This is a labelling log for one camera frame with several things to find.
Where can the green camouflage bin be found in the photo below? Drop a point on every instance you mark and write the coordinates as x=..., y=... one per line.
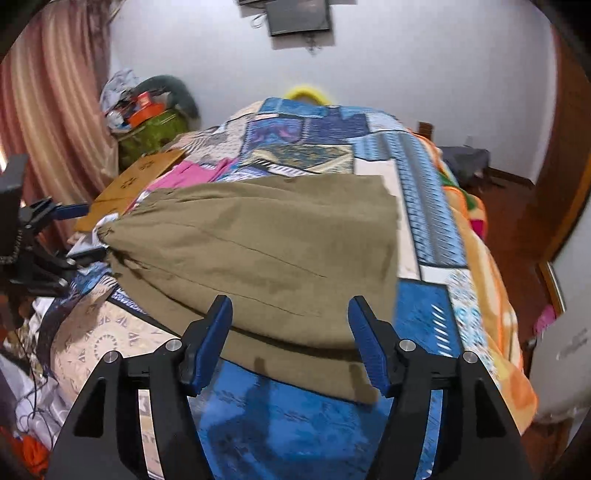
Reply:
x=147, y=138

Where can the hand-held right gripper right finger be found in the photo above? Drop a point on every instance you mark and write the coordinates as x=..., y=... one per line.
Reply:
x=369, y=350

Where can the olive green pants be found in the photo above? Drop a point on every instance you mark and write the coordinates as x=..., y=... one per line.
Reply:
x=254, y=240

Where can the orange box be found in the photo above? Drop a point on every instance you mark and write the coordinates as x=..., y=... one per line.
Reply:
x=145, y=115

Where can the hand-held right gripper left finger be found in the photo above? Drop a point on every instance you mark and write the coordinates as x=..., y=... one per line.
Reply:
x=210, y=346

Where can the striped brown curtain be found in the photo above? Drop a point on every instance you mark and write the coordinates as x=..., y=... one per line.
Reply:
x=46, y=92

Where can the grey neck pillow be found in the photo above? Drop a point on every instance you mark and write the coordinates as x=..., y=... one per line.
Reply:
x=180, y=90

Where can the yellow curved headboard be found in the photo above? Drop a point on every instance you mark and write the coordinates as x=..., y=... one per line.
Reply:
x=307, y=90

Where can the pink cloth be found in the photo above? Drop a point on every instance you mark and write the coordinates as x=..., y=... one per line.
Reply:
x=194, y=173

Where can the black wall television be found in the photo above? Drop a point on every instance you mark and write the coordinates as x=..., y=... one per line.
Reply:
x=251, y=2

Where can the flat cardboard box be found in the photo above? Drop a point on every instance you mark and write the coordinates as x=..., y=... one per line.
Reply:
x=134, y=177

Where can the blue patchwork blanket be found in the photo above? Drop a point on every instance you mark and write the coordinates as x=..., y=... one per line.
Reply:
x=300, y=129

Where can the small red box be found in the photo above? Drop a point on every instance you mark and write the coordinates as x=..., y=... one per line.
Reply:
x=145, y=99

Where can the wooden bedpost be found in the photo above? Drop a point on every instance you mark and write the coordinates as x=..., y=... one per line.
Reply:
x=425, y=130

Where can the white crumpled cloth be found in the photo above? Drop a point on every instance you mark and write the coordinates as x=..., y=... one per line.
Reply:
x=27, y=332

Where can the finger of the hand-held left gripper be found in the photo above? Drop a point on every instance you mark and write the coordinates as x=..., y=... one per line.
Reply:
x=69, y=211
x=37, y=272

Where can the wooden door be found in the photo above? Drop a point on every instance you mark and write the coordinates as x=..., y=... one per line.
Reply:
x=568, y=138

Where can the pale grey cloth pile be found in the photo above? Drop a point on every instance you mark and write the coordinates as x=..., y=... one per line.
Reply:
x=117, y=85

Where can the small wall monitor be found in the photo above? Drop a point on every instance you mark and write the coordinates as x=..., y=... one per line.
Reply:
x=300, y=16

